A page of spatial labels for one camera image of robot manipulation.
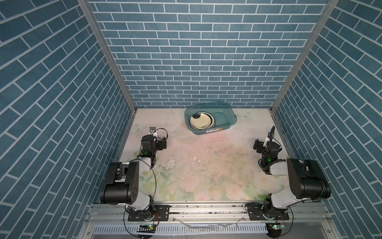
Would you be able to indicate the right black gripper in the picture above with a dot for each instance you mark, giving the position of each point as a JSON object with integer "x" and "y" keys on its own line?
{"x": 260, "y": 144}

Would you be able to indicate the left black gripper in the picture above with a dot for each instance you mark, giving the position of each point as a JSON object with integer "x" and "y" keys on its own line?
{"x": 159, "y": 143}

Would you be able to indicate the cream plate with black patch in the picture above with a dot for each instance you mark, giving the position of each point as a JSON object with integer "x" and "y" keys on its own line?
{"x": 202, "y": 120}

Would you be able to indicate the teal translucent plastic bin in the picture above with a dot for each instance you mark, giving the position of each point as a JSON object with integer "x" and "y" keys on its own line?
{"x": 222, "y": 112}

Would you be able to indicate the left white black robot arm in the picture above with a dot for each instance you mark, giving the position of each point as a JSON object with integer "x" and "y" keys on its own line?
{"x": 121, "y": 183}

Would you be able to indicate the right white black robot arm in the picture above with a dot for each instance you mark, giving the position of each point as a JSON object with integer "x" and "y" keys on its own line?
{"x": 306, "y": 179}

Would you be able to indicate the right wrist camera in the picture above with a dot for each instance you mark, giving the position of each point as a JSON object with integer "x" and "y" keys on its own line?
{"x": 267, "y": 139}

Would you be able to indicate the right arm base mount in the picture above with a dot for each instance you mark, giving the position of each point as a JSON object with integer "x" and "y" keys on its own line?
{"x": 259, "y": 212}

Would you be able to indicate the aluminium front rail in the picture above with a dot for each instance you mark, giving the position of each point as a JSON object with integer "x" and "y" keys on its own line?
{"x": 211, "y": 220}

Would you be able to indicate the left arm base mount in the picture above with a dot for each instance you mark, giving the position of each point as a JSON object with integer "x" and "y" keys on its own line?
{"x": 153, "y": 213}

